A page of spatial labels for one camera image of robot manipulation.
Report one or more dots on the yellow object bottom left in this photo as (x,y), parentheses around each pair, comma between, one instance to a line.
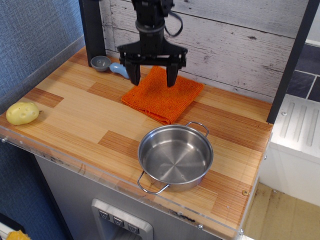
(17,235)

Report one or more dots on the silver toy fridge cabinet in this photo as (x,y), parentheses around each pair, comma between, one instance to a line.
(74,189)

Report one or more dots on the black vertical frame post left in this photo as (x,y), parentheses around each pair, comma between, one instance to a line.
(92,28)

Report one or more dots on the stainless steel pot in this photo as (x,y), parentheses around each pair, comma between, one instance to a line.
(175,157)

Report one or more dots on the silver dispenser button panel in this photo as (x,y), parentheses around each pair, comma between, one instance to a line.
(115,224)

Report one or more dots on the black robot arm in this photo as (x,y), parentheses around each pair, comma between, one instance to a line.
(151,12)

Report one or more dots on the yellow toy potato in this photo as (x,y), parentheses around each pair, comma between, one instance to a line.
(21,113)

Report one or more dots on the white ridged appliance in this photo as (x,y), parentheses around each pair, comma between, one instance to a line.
(292,159)

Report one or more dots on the black vertical frame post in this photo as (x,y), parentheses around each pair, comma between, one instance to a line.
(302,34)
(92,28)

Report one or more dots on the orange knitted cloth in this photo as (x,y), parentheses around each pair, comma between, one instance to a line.
(155,99)

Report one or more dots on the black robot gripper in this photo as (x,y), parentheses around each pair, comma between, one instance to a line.
(152,49)

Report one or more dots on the black vertical frame post right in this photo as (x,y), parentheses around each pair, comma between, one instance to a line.
(302,34)

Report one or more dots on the grey and blue scoop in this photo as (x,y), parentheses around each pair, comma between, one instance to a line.
(102,63)

